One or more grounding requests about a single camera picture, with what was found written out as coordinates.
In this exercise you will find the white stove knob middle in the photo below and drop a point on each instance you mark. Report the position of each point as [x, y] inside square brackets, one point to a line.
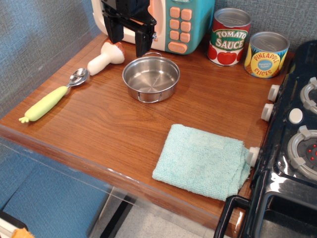
[267, 111]

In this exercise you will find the stainless steel pot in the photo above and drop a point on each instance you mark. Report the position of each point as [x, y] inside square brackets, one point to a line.
[151, 78]

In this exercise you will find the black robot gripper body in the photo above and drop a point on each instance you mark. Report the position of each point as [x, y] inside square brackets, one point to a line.
[133, 14]

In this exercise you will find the black toy stove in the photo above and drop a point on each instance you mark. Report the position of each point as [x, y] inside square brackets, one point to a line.
[283, 201]

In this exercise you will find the tomato sauce can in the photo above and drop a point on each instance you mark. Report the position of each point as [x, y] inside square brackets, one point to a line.
[230, 29]

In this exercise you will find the teal toy microwave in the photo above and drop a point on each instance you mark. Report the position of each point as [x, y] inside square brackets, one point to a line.
[181, 24]

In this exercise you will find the white stove knob top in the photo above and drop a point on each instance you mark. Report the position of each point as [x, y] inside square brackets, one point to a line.
[273, 92]

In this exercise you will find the white stove knob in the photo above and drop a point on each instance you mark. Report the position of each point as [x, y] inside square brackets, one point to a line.
[273, 92]
[252, 156]
[267, 111]

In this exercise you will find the orange plush object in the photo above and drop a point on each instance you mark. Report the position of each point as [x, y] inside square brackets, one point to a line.
[21, 233]

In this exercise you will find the white toy mushroom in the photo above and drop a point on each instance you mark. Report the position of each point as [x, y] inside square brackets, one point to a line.
[110, 53]

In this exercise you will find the green handled metal spoon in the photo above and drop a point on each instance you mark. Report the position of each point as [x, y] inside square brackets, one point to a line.
[44, 105]

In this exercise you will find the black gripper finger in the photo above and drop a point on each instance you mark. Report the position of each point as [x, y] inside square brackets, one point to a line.
[114, 28]
[143, 42]

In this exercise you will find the white stove knob bottom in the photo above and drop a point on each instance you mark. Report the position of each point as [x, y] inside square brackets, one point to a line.
[252, 156]

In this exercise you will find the pineapple slices can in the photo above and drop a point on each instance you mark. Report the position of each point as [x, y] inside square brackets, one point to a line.
[266, 54]

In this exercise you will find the light blue folded cloth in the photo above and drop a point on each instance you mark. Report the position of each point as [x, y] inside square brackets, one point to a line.
[202, 163]

